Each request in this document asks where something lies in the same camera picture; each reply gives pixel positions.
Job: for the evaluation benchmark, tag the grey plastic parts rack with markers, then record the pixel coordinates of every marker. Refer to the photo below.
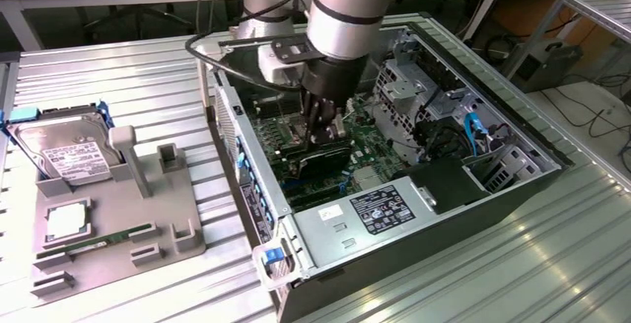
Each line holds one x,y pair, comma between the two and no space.
118,271

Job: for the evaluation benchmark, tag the green RAM stick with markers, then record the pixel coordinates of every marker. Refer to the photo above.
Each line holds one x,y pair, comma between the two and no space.
115,236

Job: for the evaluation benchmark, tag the grey metal disk bay cage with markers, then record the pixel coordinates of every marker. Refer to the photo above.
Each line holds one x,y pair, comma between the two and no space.
405,94

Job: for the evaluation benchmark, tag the silver chipset heatsink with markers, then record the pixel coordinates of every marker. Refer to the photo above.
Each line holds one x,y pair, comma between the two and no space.
371,177

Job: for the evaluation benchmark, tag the black graphics card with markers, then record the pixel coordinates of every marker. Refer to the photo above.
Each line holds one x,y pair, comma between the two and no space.
326,162

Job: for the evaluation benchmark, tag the green motherboard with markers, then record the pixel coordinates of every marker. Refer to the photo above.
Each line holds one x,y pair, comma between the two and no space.
367,153

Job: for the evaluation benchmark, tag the grey power supply unit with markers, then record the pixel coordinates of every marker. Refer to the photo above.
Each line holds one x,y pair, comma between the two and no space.
379,223

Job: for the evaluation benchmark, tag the black chair base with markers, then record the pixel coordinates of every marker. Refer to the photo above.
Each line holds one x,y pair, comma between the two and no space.
138,14

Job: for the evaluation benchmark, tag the grey box device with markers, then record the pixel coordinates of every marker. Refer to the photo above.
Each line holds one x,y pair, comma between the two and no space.
547,66

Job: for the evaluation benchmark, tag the open black PC case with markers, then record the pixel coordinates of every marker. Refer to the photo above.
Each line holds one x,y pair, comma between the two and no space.
498,90

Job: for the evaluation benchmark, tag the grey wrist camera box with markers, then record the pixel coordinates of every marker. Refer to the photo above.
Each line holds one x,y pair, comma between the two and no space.
277,69

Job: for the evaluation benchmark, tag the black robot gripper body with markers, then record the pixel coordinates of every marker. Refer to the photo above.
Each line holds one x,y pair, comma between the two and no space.
333,79

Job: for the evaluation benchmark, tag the blue case release latch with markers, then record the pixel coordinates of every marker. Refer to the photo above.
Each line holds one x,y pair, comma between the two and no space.
274,257

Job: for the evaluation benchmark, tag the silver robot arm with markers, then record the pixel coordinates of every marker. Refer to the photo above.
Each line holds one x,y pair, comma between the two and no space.
345,12

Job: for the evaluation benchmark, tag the aluminium frame table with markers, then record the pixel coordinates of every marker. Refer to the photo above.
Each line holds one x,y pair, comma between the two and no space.
597,9

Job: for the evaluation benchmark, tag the CPU socket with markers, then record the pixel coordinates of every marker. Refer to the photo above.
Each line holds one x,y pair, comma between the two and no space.
295,129

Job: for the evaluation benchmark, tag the hard disk in blue caddy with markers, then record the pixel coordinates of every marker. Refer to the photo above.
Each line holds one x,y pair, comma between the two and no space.
64,142

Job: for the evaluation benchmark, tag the silver CPU chip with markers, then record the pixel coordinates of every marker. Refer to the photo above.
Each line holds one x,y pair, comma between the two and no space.
68,223

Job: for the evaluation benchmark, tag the black RAM slot bank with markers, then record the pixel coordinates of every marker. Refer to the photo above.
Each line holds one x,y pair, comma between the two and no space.
287,152
269,106

